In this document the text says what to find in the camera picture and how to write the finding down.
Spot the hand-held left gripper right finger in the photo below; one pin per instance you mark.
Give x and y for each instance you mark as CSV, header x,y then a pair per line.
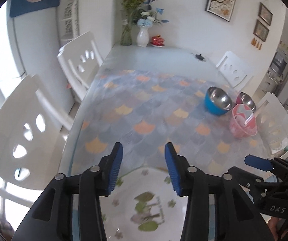
x,y
172,168

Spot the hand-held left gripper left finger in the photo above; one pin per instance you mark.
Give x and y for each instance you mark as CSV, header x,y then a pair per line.
x,y
113,168

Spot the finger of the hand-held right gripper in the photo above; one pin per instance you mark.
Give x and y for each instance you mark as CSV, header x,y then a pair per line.
x,y
258,163
246,178

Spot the pink plastic bowl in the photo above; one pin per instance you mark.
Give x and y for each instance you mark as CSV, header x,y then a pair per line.
x,y
241,125

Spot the white floral plate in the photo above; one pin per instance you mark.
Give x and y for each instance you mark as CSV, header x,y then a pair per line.
x,y
146,205

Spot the red steel bowl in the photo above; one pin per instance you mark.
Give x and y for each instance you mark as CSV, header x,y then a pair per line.
x,y
246,100

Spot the blue steel bowl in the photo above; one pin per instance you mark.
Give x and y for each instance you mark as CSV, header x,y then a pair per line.
x,y
217,100

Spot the person's right hand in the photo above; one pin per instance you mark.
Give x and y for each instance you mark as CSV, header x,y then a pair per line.
x,y
278,228

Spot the white dining chair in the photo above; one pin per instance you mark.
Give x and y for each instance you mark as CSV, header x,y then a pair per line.
x,y
281,120
76,52
236,65
11,120

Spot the scallop patterned table mat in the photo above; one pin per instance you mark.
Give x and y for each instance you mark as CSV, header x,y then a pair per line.
x,y
154,115

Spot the television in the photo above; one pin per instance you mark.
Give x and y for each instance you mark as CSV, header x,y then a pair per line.
x,y
278,64

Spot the small black lid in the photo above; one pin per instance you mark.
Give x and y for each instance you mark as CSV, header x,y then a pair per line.
x,y
199,57

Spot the hanging orange tassel ornament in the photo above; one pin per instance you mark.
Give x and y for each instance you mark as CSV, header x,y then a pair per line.
x,y
256,43

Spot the red lidded teacup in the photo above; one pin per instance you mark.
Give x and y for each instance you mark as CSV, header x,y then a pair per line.
x,y
157,41

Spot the glass vase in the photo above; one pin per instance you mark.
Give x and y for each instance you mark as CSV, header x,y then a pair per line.
x,y
126,37

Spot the small framed picture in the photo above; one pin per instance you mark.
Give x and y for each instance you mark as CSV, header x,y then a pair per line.
x,y
261,31
265,13

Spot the white ceramic vase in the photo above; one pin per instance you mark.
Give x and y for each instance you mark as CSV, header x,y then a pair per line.
x,y
143,39

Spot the white refrigerator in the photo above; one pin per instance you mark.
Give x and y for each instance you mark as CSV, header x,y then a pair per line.
x,y
38,50

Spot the blue and white flowers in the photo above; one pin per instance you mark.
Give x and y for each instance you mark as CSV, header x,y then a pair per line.
x,y
145,21

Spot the white carved shelf rack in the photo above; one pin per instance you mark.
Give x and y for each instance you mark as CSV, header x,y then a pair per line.
x,y
70,20

